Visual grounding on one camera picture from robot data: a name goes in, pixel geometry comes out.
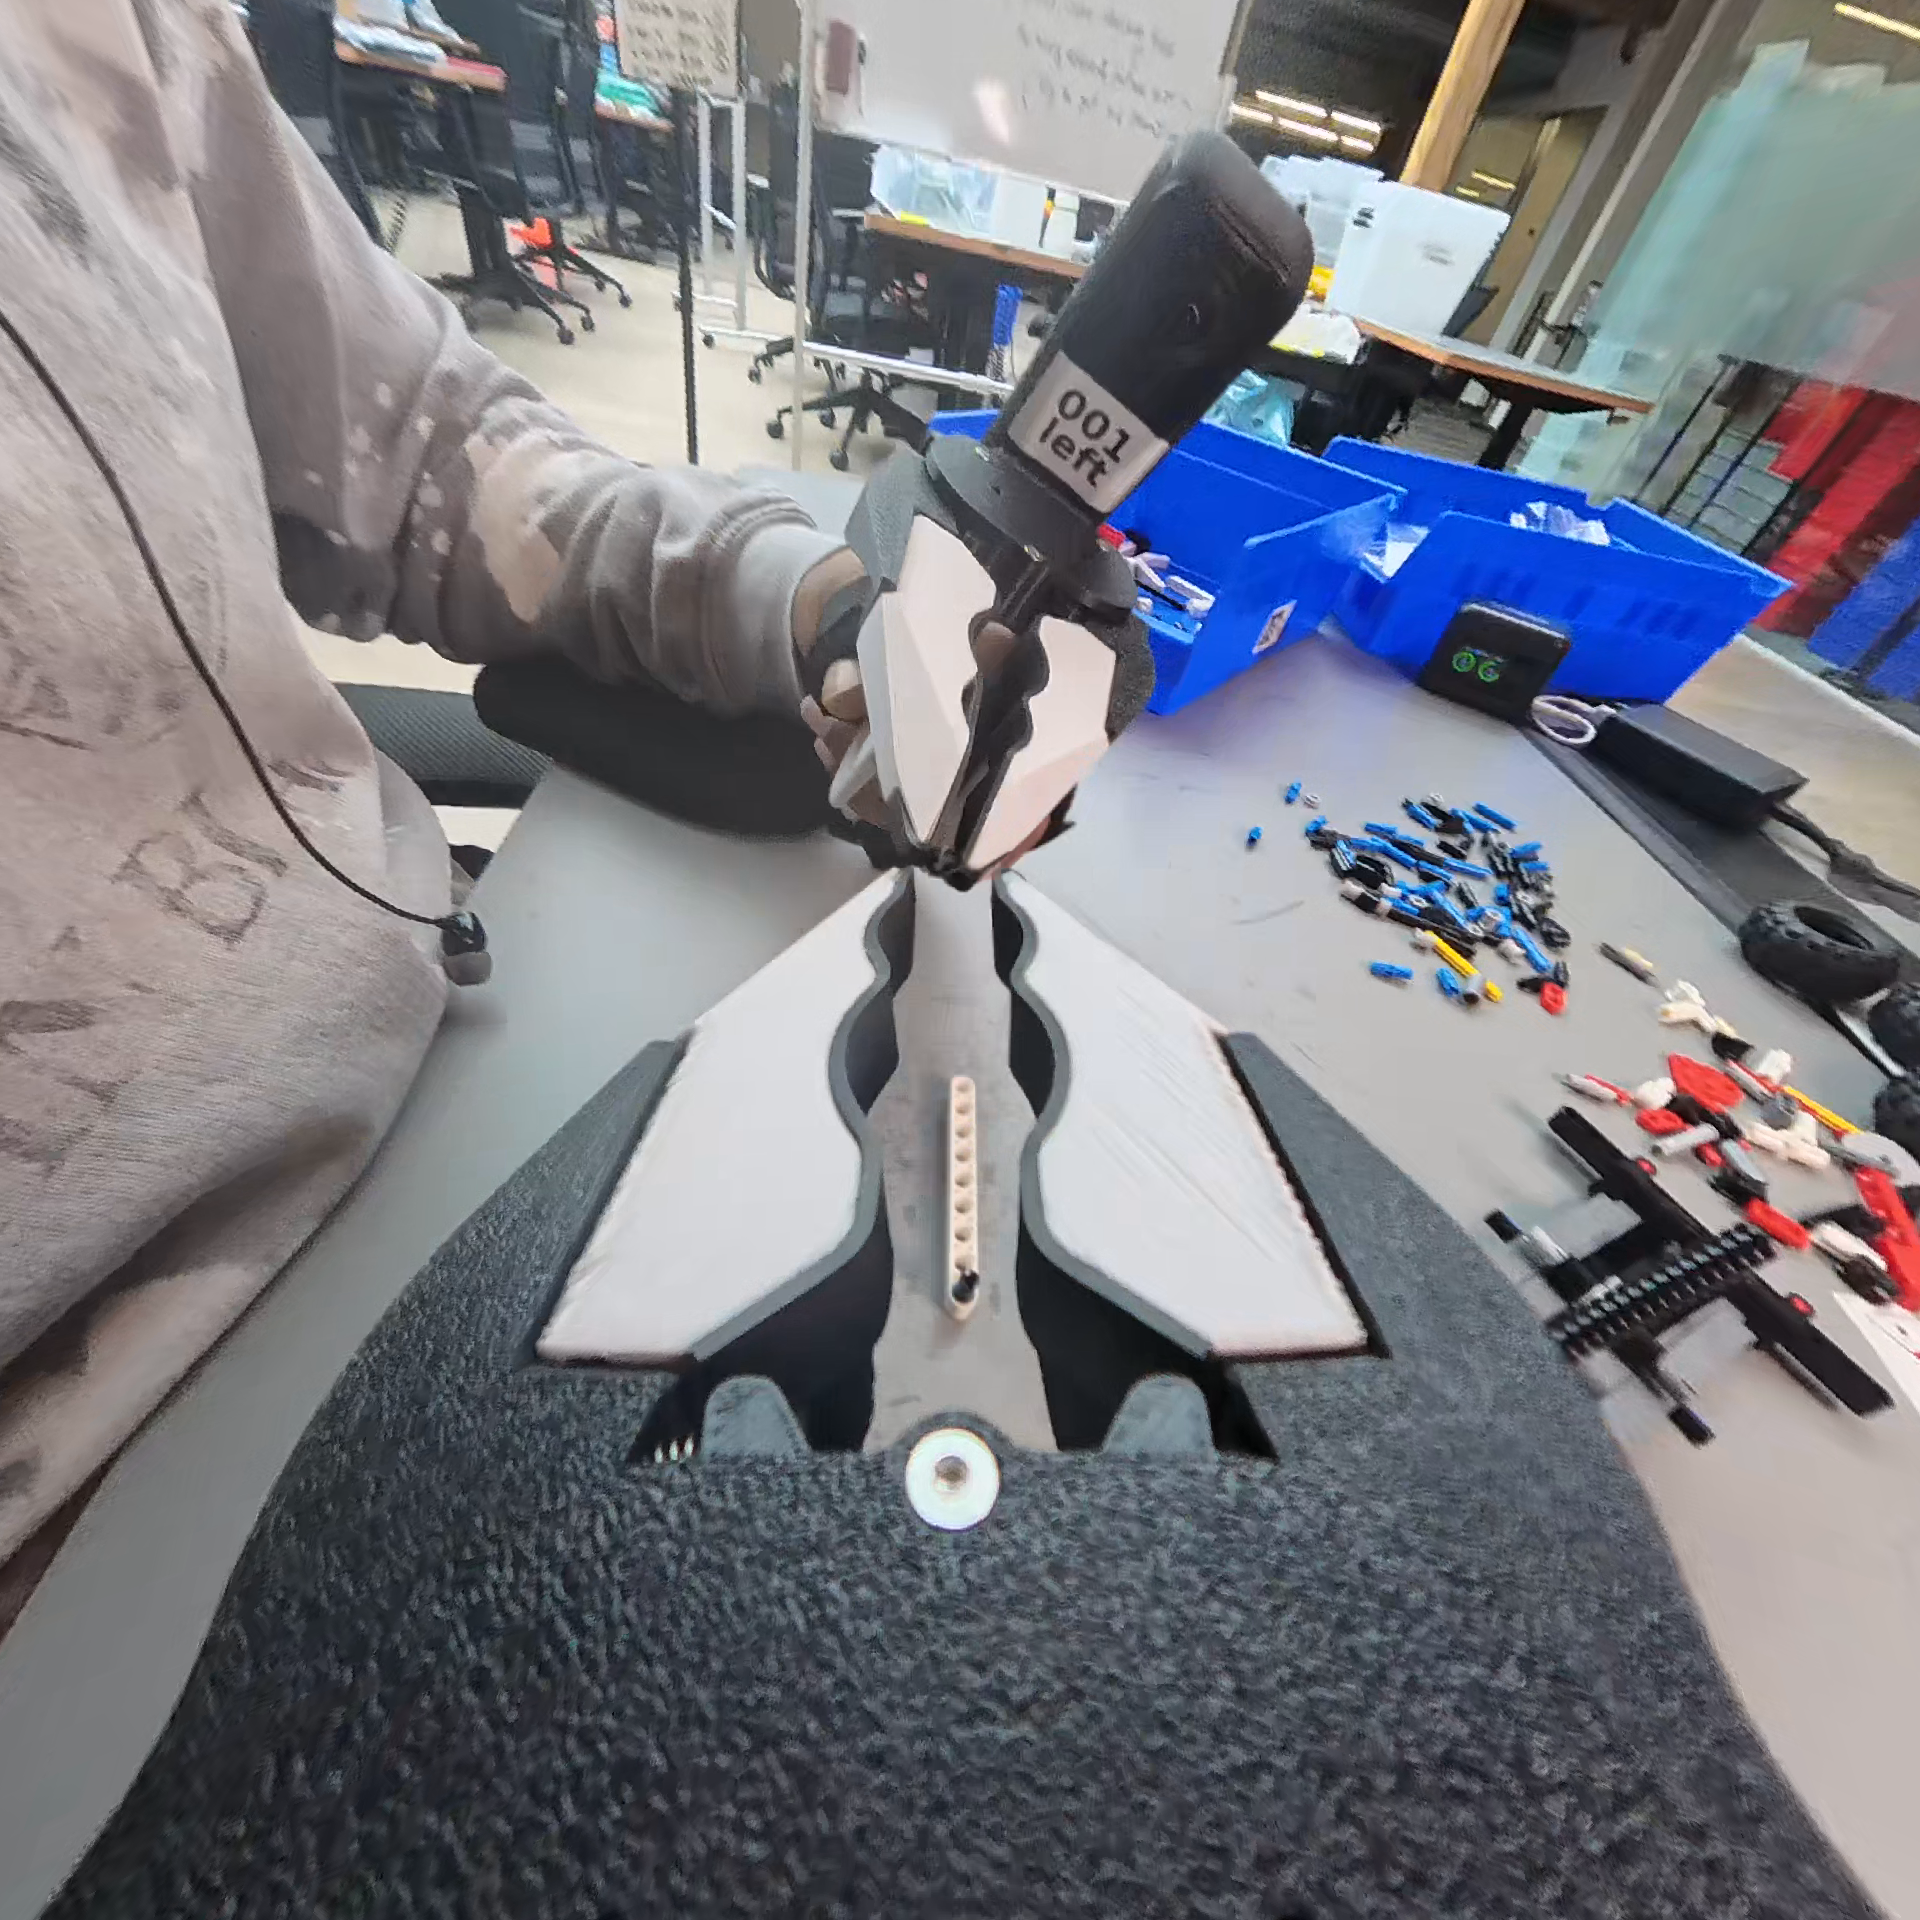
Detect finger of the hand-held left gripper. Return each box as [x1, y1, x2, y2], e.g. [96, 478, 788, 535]
[965, 615, 1116, 885]
[829, 517, 992, 860]

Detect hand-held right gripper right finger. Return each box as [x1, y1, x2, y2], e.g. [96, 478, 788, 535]
[992, 870, 1374, 1365]

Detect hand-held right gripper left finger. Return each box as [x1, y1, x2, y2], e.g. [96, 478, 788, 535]
[533, 870, 922, 1367]

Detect white perforated toy beam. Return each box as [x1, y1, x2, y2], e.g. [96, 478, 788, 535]
[939, 1072, 988, 1325]

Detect blue plastic bin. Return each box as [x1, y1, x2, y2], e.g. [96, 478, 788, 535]
[1327, 434, 1797, 711]
[928, 402, 1407, 720]

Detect person's left hand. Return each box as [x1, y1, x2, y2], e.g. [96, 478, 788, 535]
[790, 544, 876, 826]

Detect wooden table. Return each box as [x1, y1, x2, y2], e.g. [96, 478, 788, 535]
[1252, 315, 1659, 470]
[862, 211, 1096, 378]

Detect white plastic box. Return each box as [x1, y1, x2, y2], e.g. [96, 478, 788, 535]
[1327, 176, 1514, 336]

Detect whiteboard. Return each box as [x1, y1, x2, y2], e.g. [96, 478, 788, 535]
[808, 0, 1251, 208]

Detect black office chair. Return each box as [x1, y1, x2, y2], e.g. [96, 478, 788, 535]
[434, 0, 636, 348]
[748, 132, 1021, 470]
[333, 655, 846, 842]

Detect wooden pillar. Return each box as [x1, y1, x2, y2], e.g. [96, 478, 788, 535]
[1399, 0, 1530, 194]

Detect pile of small toy pins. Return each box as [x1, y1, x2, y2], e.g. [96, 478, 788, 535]
[1240, 778, 1576, 1019]

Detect black charger green display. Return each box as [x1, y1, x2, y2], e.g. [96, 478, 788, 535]
[1416, 598, 1576, 706]

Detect grey toy chassis assembly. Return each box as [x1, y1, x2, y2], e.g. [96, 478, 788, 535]
[1482, 1103, 1898, 1448]

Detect pile of red white parts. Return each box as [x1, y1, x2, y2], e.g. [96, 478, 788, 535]
[1559, 938, 1920, 1307]

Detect white paper sign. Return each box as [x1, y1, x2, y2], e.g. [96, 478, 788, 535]
[613, 0, 742, 106]

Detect black power adapter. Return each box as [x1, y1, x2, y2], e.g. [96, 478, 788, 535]
[1587, 699, 1813, 829]

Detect white sticker sheet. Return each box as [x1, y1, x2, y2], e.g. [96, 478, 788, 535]
[1826, 1286, 1920, 1400]

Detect blue crate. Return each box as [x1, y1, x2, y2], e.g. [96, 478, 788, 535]
[1808, 557, 1920, 706]

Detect black cable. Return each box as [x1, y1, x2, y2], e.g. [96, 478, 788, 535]
[1770, 802, 1920, 909]

